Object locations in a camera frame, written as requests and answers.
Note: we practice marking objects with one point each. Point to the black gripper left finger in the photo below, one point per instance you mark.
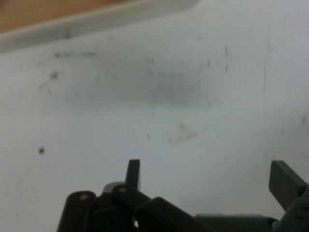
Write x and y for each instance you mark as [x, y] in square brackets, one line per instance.
[116, 207]

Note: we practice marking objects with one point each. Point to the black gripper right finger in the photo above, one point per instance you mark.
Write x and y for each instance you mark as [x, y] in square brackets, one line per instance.
[287, 186]

